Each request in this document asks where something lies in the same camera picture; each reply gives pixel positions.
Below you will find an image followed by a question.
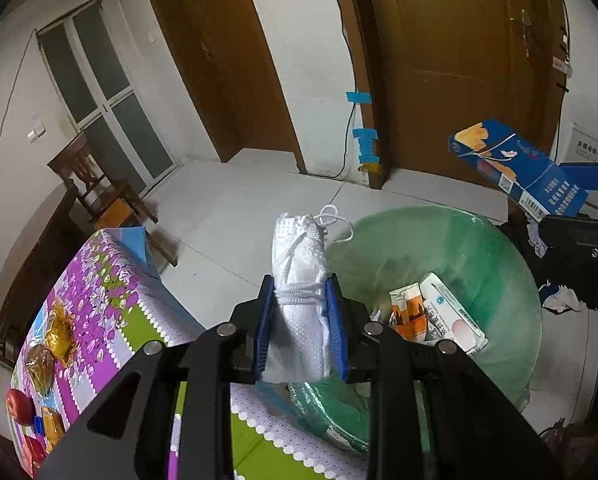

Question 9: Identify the black cable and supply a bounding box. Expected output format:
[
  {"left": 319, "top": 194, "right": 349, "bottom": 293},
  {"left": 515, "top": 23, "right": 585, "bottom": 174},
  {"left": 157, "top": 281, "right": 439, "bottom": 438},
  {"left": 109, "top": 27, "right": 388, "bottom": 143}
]
[{"left": 299, "top": 0, "right": 356, "bottom": 179}]

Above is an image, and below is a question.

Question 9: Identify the waste bin with green bag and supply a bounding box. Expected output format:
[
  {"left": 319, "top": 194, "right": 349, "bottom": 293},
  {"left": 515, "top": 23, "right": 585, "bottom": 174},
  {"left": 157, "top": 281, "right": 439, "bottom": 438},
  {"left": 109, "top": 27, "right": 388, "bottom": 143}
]
[{"left": 286, "top": 205, "right": 543, "bottom": 457}]

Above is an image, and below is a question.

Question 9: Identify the wooden chair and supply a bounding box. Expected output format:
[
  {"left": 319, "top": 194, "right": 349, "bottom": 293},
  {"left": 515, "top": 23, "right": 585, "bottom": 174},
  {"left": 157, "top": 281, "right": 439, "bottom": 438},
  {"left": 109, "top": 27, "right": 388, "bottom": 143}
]
[{"left": 46, "top": 132, "right": 180, "bottom": 267}]

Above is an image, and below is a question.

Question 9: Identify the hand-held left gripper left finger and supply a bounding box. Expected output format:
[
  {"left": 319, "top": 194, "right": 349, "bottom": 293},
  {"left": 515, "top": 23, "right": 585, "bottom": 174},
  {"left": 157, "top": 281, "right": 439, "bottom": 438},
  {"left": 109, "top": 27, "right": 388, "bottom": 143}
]
[{"left": 36, "top": 274, "right": 280, "bottom": 480}]

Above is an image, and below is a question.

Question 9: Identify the dark wooden door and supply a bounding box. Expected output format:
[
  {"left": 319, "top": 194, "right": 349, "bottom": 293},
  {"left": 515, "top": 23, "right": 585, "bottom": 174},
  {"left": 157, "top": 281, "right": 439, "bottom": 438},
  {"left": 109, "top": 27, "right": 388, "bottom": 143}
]
[{"left": 139, "top": 0, "right": 308, "bottom": 175}]

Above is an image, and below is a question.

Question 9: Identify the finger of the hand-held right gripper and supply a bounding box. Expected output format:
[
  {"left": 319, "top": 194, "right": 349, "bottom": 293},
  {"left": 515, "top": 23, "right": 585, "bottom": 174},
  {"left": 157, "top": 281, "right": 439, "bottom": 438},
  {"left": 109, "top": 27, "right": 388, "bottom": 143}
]
[
  {"left": 538, "top": 214, "right": 598, "bottom": 311},
  {"left": 559, "top": 145, "right": 598, "bottom": 196}
]

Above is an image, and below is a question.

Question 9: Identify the white knit sneaker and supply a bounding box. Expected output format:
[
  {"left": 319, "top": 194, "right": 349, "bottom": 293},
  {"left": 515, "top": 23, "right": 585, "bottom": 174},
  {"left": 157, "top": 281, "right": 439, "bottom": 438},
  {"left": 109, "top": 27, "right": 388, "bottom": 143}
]
[{"left": 264, "top": 204, "right": 356, "bottom": 384}]

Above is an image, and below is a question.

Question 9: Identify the white blue crumpled cloth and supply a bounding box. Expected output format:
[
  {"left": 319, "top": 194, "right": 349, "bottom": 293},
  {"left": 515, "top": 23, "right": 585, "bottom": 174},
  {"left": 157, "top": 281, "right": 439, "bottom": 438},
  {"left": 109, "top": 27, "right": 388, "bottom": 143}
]
[{"left": 526, "top": 220, "right": 550, "bottom": 257}]

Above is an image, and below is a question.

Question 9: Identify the dark clothes pile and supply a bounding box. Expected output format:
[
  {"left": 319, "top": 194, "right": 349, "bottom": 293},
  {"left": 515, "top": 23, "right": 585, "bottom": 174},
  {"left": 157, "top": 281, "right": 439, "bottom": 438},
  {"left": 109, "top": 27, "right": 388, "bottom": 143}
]
[{"left": 499, "top": 205, "right": 598, "bottom": 314}]

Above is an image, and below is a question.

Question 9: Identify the orange white drink carton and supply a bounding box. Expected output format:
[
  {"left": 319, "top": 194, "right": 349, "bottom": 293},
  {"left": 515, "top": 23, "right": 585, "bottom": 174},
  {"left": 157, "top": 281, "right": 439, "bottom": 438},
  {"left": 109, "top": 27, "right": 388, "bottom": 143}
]
[{"left": 389, "top": 282, "right": 430, "bottom": 344}]

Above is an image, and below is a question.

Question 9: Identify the white printed notice board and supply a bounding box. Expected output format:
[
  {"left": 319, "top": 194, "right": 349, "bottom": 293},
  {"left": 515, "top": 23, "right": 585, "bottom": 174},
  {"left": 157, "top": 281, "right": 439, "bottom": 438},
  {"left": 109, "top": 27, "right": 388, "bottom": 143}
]
[{"left": 571, "top": 122, "right": 598, "bottom": 164}]

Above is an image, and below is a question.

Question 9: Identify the frosted glass door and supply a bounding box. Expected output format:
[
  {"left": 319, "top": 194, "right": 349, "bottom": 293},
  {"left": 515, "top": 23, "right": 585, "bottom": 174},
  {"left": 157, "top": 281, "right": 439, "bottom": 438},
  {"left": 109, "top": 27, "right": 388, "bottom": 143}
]
[{"left": 36, "top": 2, "right": 178, "bottom": 197}]

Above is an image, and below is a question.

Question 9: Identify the red box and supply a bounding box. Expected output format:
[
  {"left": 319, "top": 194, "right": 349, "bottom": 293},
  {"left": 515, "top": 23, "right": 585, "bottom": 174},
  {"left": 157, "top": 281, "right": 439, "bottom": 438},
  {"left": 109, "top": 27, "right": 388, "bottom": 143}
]
[{"left": 19, "top": 435, "right": 48, "bottom": 477}]

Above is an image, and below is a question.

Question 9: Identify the gold foil wrapper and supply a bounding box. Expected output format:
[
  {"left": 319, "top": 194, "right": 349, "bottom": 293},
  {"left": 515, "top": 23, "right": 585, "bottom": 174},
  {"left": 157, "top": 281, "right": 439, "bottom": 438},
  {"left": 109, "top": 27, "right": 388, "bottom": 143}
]
[{"left": 44, "top": 302, "right": 76, "bottom": 362}]

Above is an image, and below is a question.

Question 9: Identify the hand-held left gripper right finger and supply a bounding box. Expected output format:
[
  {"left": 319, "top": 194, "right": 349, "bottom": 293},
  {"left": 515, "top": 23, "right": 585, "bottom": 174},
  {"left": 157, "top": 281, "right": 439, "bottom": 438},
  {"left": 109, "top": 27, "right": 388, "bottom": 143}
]
[{"left": 325, "top": 274, "right": 564, "bottom": 480}]

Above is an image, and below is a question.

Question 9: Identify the blue printed carton box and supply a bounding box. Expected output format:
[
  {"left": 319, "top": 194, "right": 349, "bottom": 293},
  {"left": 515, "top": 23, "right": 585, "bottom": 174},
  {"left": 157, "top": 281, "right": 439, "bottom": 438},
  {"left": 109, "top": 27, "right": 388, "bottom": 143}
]
[{"left": 448, "top": 119, "right": 590, "bottom": 218}]

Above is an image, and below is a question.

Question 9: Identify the wooden door with handle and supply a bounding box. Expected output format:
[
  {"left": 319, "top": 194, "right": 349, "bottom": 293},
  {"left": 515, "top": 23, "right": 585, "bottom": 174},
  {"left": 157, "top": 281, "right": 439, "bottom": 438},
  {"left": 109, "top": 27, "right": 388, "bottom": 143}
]
[{"left": 329, "top": 0, "right": 570, "bottom": 192}]

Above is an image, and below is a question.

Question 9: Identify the wrapped round bread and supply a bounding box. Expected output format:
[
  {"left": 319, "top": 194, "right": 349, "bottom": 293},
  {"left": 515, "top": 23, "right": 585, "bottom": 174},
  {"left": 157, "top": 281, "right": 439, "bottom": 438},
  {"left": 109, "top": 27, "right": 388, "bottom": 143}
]
[{"left": 26, "top": 345, "right": 56, "bottom": 392}]

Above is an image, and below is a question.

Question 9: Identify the thin wall wire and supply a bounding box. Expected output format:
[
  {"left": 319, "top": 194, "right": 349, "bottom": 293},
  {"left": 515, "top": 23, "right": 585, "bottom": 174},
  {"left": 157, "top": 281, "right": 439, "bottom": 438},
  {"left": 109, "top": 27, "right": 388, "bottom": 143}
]
[{"left": 0, "top": 32, "right": 38, "bottom": 176}]

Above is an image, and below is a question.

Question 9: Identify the red apple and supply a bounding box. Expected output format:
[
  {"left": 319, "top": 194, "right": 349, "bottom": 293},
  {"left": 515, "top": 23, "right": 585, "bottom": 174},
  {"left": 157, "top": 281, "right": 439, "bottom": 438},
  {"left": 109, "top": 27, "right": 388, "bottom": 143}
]
[{"left": 6, "top": 389, "right": 38, "bottom": 426}]

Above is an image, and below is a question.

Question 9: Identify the yellow clear snack packet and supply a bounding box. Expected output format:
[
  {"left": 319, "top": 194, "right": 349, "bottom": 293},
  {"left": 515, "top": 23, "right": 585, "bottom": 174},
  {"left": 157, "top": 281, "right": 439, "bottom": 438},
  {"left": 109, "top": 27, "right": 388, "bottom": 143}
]
[{"left": 41, "top": 407, "right": 66, "bottom": 449}]

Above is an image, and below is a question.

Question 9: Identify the white tissue packet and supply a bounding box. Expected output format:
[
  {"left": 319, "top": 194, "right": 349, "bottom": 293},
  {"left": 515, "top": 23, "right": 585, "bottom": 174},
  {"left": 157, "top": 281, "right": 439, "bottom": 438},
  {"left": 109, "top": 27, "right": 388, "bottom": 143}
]
[{"left": 419, "top": 272, "right": 490, "bottom": 357}]

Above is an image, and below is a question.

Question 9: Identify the floral striped tablecloth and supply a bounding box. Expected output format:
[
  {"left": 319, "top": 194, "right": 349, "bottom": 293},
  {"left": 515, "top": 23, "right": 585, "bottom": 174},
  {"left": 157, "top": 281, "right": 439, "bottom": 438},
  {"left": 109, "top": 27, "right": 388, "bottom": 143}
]
[{"left": 9, "top": 227, "right": 370, "bottom": 480}]

